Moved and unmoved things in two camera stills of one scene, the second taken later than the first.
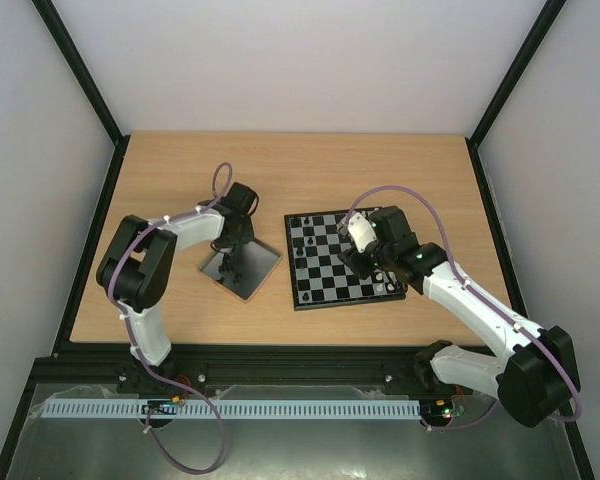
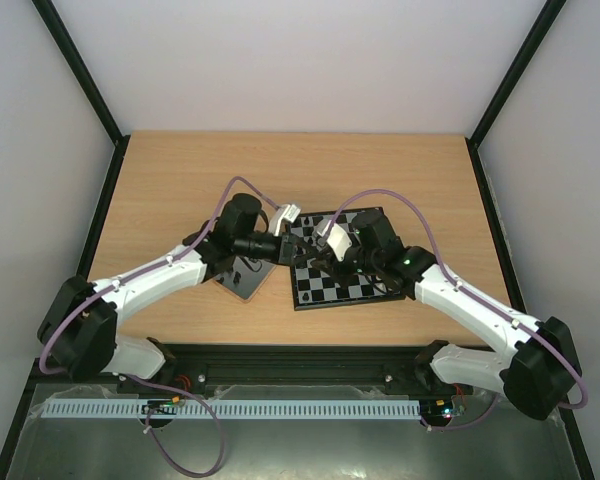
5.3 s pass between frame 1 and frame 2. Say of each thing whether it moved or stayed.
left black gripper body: moved
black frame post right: stayed
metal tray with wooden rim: stayed
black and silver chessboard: stayed
